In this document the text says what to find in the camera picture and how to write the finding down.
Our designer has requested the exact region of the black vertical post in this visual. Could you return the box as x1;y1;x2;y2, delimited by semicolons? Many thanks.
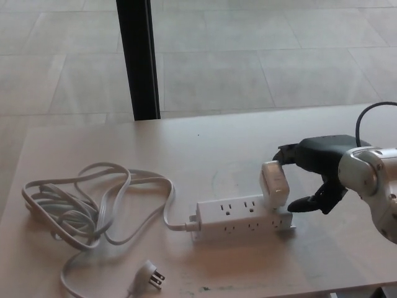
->
115;0;161;121

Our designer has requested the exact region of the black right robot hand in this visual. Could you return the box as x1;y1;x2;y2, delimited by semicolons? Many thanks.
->
272;135;372;215

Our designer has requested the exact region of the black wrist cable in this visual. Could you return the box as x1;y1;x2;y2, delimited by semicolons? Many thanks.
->
355;101;397;147

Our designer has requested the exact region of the white power cord with plug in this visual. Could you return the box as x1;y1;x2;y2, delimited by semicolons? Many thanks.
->
21;161;199;298

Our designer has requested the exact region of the white square charger adapter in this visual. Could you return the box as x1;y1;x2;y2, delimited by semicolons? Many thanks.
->
259;160;291;209

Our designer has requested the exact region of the white six-outlet power strip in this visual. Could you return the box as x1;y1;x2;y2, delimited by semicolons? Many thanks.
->
189;194;297;242

